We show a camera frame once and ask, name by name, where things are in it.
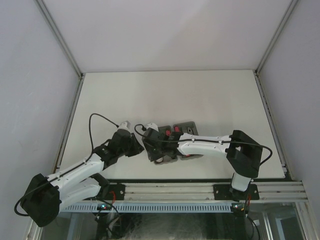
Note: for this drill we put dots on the black tape roll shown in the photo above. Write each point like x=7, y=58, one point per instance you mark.
x=160, y=160

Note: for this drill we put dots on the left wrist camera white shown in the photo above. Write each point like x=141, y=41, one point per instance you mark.
x=125, y=125

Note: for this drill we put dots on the grey plastic tool case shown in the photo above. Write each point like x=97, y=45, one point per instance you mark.
x=183, y=127

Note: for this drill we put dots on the red screwdriver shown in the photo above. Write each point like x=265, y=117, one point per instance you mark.
x=176, y=129

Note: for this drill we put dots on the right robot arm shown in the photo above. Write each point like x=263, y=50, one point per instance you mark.
x=241, y=151

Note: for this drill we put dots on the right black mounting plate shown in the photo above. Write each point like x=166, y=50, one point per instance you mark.
x=224, y=192

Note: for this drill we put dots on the aluminium frame post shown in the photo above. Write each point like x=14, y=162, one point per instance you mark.
x=258, y=79
x=52, y=25

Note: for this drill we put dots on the red utility knife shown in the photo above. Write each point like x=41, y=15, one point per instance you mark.
x=167, y=132

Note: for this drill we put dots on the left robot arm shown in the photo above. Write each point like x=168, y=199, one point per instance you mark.
x=47, y=196

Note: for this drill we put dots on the left aluminium frame post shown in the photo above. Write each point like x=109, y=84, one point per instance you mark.
x=52, y=25

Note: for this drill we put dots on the right aluminium frame post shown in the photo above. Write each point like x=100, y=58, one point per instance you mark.
x=258, y=79

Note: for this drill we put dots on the red black pliers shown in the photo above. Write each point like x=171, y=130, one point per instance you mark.
x=190, y=130

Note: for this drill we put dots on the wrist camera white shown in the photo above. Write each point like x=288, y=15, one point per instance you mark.
x=125, y=125
x=152, y=126

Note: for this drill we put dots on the black mounting plate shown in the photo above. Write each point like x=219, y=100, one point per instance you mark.
x=224, y=192
x=112, y=192

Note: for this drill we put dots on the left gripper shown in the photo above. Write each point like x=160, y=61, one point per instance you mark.
x=137, y=148

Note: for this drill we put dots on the aluminium front rail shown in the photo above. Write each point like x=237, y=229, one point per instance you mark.
x=269, y=192

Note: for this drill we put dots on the grey slotted cable duct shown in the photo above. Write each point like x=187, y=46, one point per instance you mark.
x=149, y=207

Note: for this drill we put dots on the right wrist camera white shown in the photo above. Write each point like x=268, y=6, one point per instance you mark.
x=152, y=126

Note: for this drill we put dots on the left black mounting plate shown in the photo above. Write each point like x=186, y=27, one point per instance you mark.
x=112, y=192

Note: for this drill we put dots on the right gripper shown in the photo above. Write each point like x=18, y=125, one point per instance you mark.
x=152, y=156

